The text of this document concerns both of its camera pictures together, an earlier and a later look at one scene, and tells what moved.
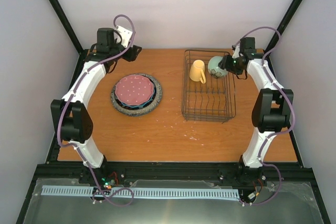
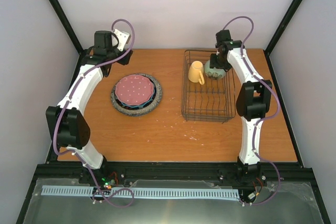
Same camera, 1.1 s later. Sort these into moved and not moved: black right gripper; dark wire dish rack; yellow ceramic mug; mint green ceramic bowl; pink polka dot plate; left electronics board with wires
Moved: black right gripper; mint green ceramic bowl
Not moved: left electronics board with wires; pink polka dot plate; dark wire dish rack; yellow ceramic mug
